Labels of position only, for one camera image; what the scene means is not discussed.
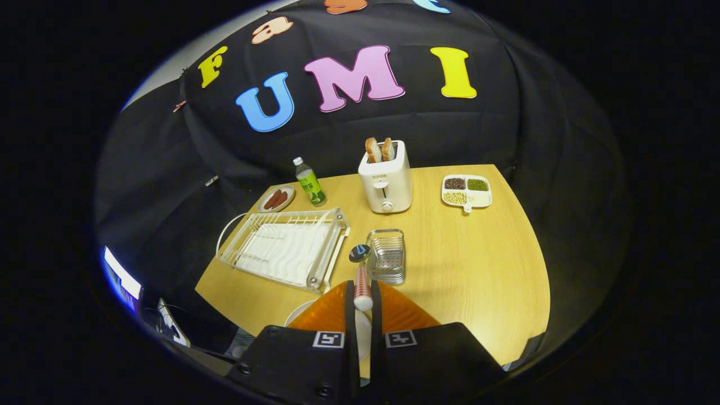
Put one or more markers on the orange clip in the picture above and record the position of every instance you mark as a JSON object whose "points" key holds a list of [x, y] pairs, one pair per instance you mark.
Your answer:
{"points": [[179, 106]]}

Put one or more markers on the lit monitor screen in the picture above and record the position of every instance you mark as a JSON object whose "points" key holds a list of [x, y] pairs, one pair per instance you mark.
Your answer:
{"points": [[121, 275]]}

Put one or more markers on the white clip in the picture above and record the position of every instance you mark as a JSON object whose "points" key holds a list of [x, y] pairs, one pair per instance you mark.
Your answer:
{"points": [[211, 180]]}

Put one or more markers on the green label drink bottle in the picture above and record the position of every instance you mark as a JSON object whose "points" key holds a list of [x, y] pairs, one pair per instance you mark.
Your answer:
{"points": [[311, 185]]}

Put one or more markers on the white toaster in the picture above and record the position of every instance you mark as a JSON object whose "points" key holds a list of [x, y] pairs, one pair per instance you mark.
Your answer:
{"points": [[388, 180]]}

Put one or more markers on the white divided bean tray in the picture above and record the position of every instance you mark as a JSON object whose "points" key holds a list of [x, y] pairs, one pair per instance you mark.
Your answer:
{"points": [[481, 198]]}

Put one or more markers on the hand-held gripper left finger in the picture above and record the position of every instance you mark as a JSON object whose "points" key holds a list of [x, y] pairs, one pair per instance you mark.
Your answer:
{"points": [[352, 349]]}

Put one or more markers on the small grey dish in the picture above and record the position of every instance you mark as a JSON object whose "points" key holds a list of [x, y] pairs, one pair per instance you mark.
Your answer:
{"points": [[264, 206]]}

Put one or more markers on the black backdrop cloth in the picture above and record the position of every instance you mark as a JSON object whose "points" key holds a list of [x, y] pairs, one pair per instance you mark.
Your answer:
{"points": [[360, 121]]}

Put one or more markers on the toasted bread slice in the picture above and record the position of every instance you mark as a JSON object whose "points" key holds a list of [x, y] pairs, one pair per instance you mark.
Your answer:
{"points": [[388, 149], [373, 151]]}

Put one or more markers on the white round plate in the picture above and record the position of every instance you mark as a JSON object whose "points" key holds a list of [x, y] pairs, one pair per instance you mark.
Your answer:
{"points": [[364, 337]]}

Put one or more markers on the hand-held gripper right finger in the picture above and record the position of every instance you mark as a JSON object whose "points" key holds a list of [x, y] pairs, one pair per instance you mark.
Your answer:
{"points": [[376, 349]]}

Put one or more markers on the red-brown meat piece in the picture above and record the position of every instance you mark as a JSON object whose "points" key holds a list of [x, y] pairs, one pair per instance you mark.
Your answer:
{"points": [[273, 199], [282, 198]]}

